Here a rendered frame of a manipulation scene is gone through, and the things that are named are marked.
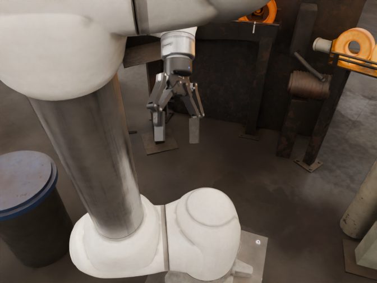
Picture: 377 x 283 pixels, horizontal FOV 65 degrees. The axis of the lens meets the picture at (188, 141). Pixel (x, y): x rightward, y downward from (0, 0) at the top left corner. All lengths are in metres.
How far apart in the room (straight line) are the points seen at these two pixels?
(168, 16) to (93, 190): 0.29
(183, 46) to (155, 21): 0.52
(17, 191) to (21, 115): 1.26
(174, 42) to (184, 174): 1.03
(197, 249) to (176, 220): 0.08
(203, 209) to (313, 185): 1.17
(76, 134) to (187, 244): 0.40
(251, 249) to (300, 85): 0.89
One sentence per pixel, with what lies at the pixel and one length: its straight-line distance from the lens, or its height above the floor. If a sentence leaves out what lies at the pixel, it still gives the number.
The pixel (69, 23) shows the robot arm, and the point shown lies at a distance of 0.24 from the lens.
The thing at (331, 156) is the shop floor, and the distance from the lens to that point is 1.97.
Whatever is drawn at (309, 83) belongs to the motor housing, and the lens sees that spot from 1.56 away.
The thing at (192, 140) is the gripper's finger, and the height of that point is 0.70.
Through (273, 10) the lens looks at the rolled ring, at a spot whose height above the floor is 0.77.
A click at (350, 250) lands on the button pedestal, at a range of 1.57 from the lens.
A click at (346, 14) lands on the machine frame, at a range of 1.71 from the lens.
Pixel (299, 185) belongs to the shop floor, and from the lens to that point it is 1.73.
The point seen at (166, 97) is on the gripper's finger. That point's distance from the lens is 0.72.
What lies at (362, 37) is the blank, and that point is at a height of 0.76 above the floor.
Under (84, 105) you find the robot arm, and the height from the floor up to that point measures 1.06.
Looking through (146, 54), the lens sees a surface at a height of 0.60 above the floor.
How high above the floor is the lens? 1.24
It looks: 41 degrees down
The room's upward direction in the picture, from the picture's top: straight up
